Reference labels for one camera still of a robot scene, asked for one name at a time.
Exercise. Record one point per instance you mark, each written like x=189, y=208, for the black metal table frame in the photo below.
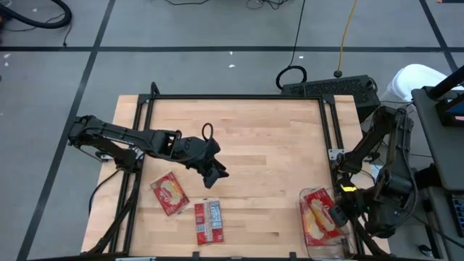
x=235, y=96

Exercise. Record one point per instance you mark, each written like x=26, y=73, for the black table clamp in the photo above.
x=293, y=256
x=196, y=256

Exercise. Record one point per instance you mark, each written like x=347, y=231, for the black round pole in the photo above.
x=447, y=82

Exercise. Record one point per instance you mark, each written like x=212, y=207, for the grey side desk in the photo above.
x=449, y=156

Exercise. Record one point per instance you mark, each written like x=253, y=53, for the silver aluminium bracket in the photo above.
x=136, y=259

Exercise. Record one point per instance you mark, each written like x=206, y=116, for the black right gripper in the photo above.
x=351, y=201

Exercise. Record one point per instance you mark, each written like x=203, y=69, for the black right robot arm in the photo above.
x=395, y=181

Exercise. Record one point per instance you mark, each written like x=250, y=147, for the white rounded object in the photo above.
x=413, y=79

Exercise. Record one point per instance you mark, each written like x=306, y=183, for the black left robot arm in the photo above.
x=127, y=136

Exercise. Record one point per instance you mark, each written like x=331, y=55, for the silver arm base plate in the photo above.
x=102, y=157
x=333, y=155

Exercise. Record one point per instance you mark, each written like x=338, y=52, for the black keyboard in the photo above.
x=459, y=214

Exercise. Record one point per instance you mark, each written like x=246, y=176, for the clear plastic bin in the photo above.
x=326, y=252

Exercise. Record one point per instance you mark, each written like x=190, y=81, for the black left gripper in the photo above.
x=195, y=152

